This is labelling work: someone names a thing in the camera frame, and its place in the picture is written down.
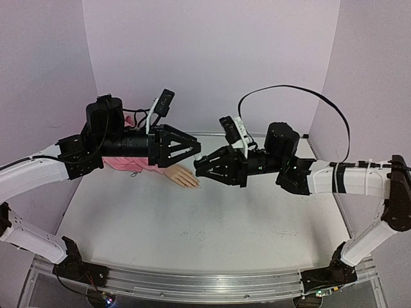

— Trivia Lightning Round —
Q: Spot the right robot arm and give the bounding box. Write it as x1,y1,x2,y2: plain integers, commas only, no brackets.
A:
194,117,410,297

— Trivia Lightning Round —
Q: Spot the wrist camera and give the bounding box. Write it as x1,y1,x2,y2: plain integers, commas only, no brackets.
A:
219,116,256,158
145,89,175,134

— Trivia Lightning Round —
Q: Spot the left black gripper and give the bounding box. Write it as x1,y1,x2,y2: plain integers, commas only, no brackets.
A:
100,124,204,168

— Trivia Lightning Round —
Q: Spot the pink hoodie sleeve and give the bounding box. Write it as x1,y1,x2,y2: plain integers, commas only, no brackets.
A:
102,115,168,176

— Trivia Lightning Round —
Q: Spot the left black base cable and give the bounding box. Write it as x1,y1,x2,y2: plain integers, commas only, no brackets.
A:
54,272,94,299

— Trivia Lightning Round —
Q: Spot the right black camera cable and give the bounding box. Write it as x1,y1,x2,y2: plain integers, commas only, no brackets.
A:
237,85,351,164

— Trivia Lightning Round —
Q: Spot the aluminium front rail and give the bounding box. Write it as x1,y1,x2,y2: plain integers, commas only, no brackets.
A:
19,250,386,308

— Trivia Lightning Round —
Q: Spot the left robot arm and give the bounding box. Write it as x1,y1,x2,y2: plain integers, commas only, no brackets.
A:
1,94,201,280

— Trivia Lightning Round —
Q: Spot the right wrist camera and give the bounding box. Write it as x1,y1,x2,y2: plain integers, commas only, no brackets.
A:
219,116,256,158

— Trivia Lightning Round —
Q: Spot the mannequin hand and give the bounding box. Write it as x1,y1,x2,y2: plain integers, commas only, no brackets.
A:
163,164,200,189

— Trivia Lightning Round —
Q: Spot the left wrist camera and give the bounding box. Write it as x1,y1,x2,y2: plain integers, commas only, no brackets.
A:
145,89,175,134

